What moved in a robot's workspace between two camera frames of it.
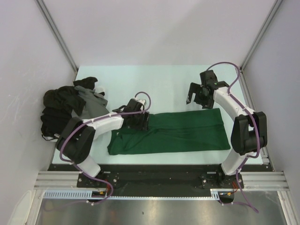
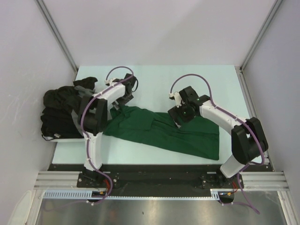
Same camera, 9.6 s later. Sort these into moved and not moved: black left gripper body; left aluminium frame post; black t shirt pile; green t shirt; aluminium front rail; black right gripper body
Moved: green t shirt; black right gripper body; black left gripper body
Not moved: left aluminium frame post; black t shirt pile; aluminium front rail
